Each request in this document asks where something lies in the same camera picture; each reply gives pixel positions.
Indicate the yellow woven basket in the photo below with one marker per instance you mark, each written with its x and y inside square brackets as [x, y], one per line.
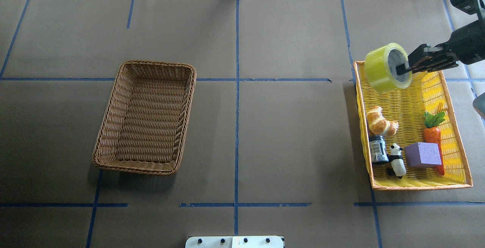
[427, 92]

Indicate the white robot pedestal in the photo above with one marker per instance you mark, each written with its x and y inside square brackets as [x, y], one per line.
[257, 241]

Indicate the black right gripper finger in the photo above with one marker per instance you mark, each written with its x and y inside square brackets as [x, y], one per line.
[420, 55]
[403, 69]

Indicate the brown wicker basket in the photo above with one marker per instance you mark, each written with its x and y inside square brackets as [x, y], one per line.
[145, 124]

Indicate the yellow tape roll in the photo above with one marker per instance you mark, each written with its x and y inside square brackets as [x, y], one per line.
[380, 67]

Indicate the toy croissant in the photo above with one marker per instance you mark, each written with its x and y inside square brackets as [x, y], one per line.
[379, 125]

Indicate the purple foam cube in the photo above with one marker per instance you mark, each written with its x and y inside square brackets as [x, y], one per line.
[423, 155]

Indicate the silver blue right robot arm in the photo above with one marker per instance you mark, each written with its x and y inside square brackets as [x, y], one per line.
[466, 44]

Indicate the toy carrot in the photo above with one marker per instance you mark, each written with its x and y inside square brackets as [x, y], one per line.
[432, 134]

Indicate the toy panda figure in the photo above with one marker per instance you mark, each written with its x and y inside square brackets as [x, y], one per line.
[396, 165]

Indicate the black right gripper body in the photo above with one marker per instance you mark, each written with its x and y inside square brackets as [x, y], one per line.
[468, 46]

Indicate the small dark jar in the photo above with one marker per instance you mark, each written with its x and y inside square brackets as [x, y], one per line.
[377, 146]

